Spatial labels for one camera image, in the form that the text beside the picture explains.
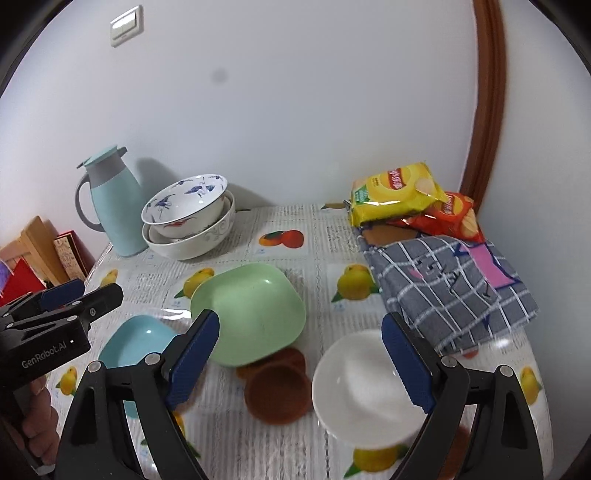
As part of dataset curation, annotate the green square plate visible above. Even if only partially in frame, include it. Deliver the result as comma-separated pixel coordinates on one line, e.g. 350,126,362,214
190,264,307,368

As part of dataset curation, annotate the light teal thermos jug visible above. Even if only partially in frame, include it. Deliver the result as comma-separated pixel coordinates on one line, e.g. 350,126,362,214
75,145,149,257

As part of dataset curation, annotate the white light switch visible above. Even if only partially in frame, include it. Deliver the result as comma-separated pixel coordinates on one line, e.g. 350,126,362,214
110,4,144,47

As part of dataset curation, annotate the white round bowl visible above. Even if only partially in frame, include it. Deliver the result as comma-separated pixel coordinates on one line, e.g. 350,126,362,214
311,329,437,448

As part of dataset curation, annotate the red book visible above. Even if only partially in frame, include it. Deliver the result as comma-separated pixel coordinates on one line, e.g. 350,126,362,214
0,257,48,303

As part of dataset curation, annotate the beige patterned box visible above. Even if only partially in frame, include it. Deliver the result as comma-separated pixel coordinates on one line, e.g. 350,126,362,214
53,232,86,280

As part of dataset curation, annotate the blue bird patterned bowl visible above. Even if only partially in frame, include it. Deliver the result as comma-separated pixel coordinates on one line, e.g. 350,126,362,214
141,174,229,239

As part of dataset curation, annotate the person's left hand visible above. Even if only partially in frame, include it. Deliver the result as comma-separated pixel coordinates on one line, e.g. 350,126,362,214
21,375,61,480

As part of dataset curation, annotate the yellow chip bag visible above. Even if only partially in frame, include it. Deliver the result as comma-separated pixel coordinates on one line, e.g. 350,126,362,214
350,161,448,228

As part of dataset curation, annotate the grey checked cloth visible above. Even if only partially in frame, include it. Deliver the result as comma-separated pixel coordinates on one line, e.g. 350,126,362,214
358,224,540,356

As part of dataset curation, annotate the brown small saucer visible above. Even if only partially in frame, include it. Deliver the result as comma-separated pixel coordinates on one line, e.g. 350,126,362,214
236,347,306,381
244,362,311,424

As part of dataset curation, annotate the fruit printed lace tablecloth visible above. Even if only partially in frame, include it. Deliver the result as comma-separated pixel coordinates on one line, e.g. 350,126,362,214
46,203,555,480

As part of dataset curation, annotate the brown wooden door frame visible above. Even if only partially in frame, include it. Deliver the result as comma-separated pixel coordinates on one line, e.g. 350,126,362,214
457,0,509,217

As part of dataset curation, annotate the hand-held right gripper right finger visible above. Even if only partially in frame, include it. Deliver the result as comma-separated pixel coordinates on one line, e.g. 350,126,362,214
381,311,546,480

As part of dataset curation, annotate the blue square plate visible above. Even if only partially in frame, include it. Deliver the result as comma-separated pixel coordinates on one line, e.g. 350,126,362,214
98,315,191,418

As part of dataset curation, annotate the red chip bag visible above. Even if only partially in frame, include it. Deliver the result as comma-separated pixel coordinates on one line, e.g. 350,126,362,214
385,191,485,243

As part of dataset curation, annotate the large grey swirl bowl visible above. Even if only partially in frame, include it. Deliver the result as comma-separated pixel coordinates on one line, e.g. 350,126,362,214
142,203,237,261

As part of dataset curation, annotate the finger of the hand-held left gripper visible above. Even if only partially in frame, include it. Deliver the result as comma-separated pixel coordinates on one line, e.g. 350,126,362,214
9,282,124,334
0,278,86,321

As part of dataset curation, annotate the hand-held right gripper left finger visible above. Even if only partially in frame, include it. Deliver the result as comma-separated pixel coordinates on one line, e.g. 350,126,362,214
54,308,221,480

